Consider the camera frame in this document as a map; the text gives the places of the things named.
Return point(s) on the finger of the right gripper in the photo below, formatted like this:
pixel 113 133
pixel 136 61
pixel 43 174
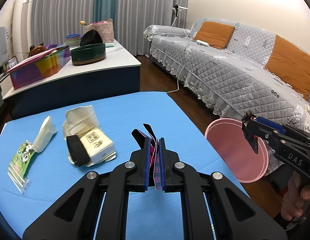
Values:
pixel 250 134
pixel 271 124

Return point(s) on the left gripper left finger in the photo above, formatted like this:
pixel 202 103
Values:
pixel 95 207

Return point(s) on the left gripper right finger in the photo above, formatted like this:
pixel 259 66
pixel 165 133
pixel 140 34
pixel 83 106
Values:
pixel 212 206

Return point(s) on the small dark candy wrapper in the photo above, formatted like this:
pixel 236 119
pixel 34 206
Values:
pixel 249 116

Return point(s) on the black strap band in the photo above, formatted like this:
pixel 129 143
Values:
pixel 78 152

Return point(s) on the clear pack of straws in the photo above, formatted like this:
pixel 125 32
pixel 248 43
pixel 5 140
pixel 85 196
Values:
pixel 20 183

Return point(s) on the green panda snack bag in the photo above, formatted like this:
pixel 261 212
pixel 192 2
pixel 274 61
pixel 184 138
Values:
pixel 21 160

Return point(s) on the white paper bag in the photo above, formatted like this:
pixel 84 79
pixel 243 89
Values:
pixel 79 121

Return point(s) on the purple pink snack wrapper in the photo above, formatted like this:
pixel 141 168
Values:
pixel 151 144

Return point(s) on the cream tissue pack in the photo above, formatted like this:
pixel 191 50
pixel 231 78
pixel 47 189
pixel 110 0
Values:
pixel 98 146

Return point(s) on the pink round trash bin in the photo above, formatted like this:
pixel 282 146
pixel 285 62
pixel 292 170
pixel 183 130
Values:
pixel 227 138

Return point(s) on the right human hand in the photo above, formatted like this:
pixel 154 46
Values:
pixel 295 198

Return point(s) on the grey quilted sofa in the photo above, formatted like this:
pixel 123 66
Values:
pixel 232 80

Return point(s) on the orange cushion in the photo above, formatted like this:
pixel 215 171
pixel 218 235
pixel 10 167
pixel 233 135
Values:
pixel 217 35
pixel 291 65

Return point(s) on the cream crumpled tissue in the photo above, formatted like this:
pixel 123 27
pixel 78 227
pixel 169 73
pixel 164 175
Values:
pixel 46 132

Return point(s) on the white top coffee table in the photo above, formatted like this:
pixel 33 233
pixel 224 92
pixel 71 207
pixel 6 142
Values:
pixel 118 74

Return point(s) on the phone holder stand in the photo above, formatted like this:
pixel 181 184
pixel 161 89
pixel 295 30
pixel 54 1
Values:
pixel 177 9

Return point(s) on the colourful rectangular box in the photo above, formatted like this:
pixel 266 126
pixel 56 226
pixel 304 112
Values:
pixel 40 66

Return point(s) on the dark green round tin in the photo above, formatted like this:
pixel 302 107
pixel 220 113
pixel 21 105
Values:
pixel 88 54

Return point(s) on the pink patterned basket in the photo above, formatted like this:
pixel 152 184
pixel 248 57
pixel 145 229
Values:
pixel 104 28

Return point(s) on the brown teapot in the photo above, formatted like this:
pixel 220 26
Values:
pixel 36 50

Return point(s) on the grey covered television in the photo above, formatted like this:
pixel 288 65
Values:
pixel 3 47

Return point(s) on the black bowl hat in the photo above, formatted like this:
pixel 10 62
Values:
pixel 91 37

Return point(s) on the stacked coloured bowls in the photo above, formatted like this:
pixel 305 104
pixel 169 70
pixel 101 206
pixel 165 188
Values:
pixel 73 40

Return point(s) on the teal curtain panel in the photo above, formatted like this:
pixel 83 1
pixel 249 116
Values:
pixel 103 10

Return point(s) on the grey pleated curtain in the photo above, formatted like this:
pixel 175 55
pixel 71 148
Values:
pixel 52 20

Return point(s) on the white standing air conditioner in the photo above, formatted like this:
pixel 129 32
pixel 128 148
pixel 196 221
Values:
pixel 21 28

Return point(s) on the small photo frame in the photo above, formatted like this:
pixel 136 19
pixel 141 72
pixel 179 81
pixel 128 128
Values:
pixel 12 62

